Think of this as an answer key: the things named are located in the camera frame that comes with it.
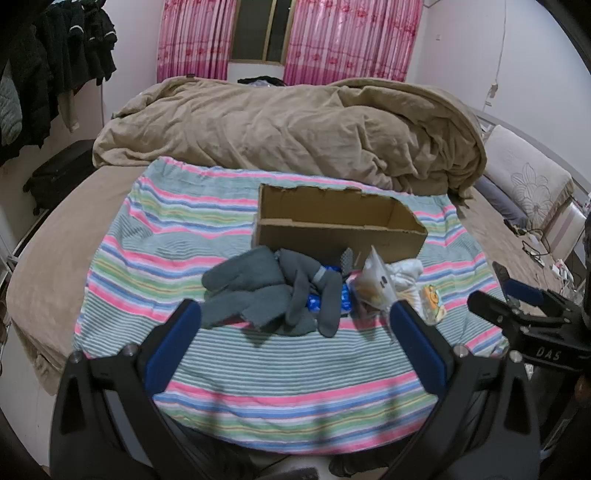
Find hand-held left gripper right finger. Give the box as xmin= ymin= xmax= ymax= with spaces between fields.
xmin=387 ymin=299 xmax=542 ymax=480

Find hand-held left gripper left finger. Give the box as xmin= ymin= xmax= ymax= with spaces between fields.
xmin=48 ymin=299 xmax=204 ymax=480

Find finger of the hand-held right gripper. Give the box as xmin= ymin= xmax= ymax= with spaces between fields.
xmin=492 ymin=261 xmax=580 ymax=319
xmin=467 ymin=291 xmax=522 ymax=329

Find white charger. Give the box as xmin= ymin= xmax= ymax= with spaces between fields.
xmin=551 ymin=258 xmax=574 ymax=283

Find small packet orange print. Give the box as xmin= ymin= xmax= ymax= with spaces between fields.
xmin=417 ymin=283 xmax=447 ymax=325

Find white cloth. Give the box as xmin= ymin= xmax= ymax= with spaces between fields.
xmin=387 ymin=258 xmax=426 ymax=311

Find white glossy panel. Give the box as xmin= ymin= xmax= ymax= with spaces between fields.
xmin=544 ymin=198 xmax=588 ymax=266

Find clear plastic snack bag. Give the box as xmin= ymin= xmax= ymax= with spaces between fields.
xmin=352 ymin=246 xmax=399 ymax=320

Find blue patterned packet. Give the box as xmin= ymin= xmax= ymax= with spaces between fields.
xmin=305 ymin=264 xmax=354 ymax=315

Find beige flower print pillow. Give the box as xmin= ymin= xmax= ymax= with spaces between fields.
xmin=481 ymin=124 xmax=574 ymax=232

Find striped pastel blanket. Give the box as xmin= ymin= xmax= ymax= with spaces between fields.
xmin=73 ymin=156 xmax=509 ymax=456

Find grey knit glove light band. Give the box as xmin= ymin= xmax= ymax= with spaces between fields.
xmin=276 ymin=248 xmax=343 ymax=339

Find brown cardboard box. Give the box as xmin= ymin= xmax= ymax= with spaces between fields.
xmin=252 ymin=183 xmax=430 ymax=274

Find black suitcase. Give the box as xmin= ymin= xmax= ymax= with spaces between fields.
xmin=22 ymin=139 xmax=99 ymax=216

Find beige duvet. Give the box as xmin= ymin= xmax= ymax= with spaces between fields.
xmin=91 ymin=76 xmax=489 ymax=200

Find beige hanging garment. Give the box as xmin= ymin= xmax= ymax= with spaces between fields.
xmin=57 ymin=87 xmax=80 ymax=134

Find dark cloth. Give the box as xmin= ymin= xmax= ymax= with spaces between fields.
xmin=237 ymin=76 xmax=288 ymax=88

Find pink floral curtain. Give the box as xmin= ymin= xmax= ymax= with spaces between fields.
xmin=156 ymin=0 xmax=237 ymax=85
xmin=282 ymin=0 xmax=424 ymax=87

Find black hanging jackets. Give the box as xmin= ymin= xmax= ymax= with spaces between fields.
xmin=0 ymin=0 xmax=117 ymax=164

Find window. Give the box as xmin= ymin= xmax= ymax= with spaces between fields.
xmin=229 ymin=0 xmax=297 ymax=65

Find black cable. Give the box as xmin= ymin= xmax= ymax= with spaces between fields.
xmin=503 ymin=217 xmax=557 ymax=267

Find metal bed headboard rail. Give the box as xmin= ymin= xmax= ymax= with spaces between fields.
xmin=470 ymin=107 xmax=591 ymax=197

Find wall cable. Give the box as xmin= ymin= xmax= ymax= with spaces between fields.
xmin=482 ymin=0 xmax=509 ymax=110

